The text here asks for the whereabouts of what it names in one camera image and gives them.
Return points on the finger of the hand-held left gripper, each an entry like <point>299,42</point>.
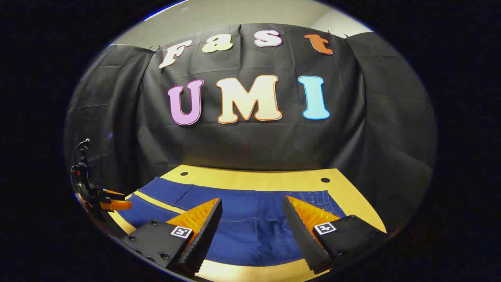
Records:
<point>117,205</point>
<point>111,193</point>

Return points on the black backdrop cloth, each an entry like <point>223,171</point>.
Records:
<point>250,145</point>

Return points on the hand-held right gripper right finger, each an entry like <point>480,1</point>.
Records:
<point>301,239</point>

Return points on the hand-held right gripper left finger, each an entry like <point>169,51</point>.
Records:
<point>205,235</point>

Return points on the blue denim jeans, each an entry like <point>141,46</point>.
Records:
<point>254,235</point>

